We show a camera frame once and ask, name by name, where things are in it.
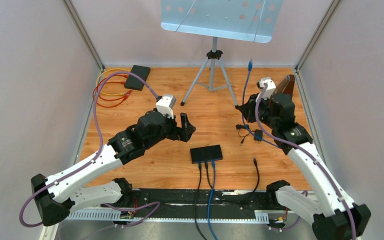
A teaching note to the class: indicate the black network switch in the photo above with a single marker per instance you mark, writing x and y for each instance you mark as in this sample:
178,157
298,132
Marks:
206,154

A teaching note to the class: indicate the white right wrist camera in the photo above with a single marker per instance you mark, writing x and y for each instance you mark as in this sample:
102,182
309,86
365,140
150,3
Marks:
267,87

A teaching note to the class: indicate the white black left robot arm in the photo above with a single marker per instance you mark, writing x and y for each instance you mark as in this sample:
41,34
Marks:
58,195

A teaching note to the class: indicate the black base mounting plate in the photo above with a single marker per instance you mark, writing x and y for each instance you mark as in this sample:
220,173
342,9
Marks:
188,203

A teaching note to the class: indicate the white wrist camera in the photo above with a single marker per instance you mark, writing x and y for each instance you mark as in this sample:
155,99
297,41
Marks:
165,104
267,87

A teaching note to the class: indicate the brown wooden metronome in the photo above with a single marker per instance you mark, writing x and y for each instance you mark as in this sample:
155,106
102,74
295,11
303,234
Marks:
286,86

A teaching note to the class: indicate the aluminium frame rail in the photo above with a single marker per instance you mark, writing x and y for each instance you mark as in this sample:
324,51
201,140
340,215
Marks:
209,205

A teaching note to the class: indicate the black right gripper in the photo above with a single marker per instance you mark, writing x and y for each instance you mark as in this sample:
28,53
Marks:
248,107

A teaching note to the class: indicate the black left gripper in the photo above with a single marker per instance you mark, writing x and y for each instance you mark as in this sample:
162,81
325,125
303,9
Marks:
183,133

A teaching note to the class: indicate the light blue music stand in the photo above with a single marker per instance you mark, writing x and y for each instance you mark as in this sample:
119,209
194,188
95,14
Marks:
244,20

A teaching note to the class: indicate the black power adapter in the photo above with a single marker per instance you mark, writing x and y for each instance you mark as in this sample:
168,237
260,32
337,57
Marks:
257,134

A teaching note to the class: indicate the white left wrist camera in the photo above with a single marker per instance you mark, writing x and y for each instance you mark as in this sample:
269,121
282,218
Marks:
165,104

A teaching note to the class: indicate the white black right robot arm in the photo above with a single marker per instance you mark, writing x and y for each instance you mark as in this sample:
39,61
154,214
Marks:
314,179

